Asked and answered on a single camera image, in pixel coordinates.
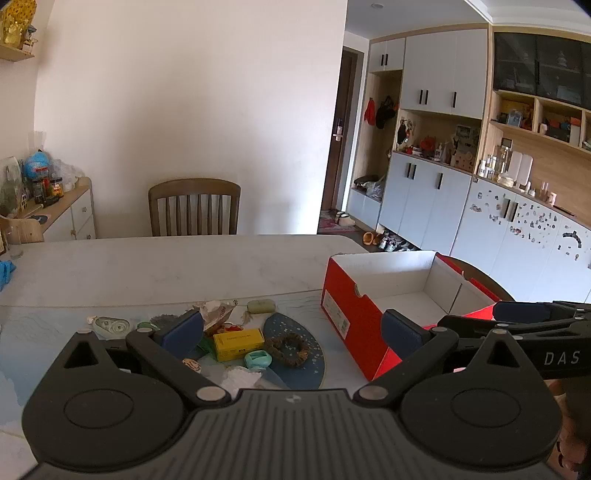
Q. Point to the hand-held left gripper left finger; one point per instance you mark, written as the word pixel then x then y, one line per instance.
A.
pixel 182 332

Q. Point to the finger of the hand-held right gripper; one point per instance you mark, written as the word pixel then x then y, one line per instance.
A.
pixel 471 325
pixel 521 312

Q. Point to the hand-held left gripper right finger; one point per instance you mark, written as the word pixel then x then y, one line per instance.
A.
pixel 401 334

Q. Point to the grey wrapper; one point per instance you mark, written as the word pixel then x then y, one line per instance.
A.
pixel 166 319

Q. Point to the green cartoon pouch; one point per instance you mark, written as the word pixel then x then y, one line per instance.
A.
pixel 206 347

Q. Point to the foil wrapper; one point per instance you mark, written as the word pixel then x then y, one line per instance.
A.
pixel 214 311

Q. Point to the red plush toy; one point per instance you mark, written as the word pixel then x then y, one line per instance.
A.
pixel 231 328

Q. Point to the red shoe box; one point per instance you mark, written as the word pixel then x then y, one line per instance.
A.
pixel 351 318

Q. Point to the yellow box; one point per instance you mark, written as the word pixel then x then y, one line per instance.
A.
pixel 238 344

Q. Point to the correction tape dispenser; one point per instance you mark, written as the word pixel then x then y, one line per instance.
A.
pixel 111 325

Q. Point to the teal egg-shaped holder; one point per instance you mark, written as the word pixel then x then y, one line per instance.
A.
pixel 256 361

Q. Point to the brown scrunchie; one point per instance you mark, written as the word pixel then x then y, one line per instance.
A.
pixel 277 350

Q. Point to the person's right hand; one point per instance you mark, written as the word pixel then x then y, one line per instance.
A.
pixel 564 454

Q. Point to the wooden curved-back chair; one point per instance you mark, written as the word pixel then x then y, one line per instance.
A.
pixel 475 272

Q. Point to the curved white stickered cabinet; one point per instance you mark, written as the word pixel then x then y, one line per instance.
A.
pixel 508 244

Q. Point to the olive green soap bar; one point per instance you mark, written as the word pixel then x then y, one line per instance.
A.
pixel 261 306

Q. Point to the row of grey shoes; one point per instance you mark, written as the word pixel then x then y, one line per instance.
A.
pixel 397 243

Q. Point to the pair of orange shoes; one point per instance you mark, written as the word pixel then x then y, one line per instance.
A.
pixel 371 238

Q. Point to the pair of white slippers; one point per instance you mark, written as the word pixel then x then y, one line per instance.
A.
pixel 345 218

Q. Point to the wooden slat-back chair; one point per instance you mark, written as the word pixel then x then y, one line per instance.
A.
pixel 194 203

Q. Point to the white lower cabinets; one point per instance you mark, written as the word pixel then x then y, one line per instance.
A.
pixel 425 203

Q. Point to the white cabinets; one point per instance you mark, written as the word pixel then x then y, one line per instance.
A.
pixel 425 203
pixel 438 64

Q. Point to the white bench cabinet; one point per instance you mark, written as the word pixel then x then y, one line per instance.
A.
pixel 364 207

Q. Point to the red patterned rug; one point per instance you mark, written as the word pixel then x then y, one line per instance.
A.
pixel 328 225

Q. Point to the white bottles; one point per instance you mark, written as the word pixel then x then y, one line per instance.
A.
pixel 521 168

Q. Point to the grey bag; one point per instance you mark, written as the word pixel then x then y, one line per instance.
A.
pixel 369 187

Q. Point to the white wooden sideboard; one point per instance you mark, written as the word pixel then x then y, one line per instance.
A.
pixel 76 217

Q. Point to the red ornament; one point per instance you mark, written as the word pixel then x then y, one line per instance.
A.
pixel 428 144

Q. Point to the blue cloth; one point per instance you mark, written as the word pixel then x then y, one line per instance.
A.
pixel 5 272

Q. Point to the light wooden child chair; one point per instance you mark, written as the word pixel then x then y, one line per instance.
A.
pixel 23 230

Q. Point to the orange label jar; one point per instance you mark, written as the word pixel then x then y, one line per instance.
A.
pixel 57 188

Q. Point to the clear plastic bag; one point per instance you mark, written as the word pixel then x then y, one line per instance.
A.
pixel 69 173

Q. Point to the silver door lock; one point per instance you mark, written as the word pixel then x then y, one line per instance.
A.
pixel 338 131

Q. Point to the blue globe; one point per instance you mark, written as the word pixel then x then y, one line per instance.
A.
pixel 36 166

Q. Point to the dark glass cabinet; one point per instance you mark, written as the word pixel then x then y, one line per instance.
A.
pixel 540 64

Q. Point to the brown wooden door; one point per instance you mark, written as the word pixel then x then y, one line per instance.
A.
pixel 344 92

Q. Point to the white upper cabinets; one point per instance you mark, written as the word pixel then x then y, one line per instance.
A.
pixel 438 64

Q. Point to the golden ornament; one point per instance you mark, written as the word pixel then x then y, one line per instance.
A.
pixel 18 21

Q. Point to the photo frame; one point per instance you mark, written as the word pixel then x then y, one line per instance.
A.
pixel 467 134

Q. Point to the wooden wall shelf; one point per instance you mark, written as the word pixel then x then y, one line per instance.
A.
pixel 16 53

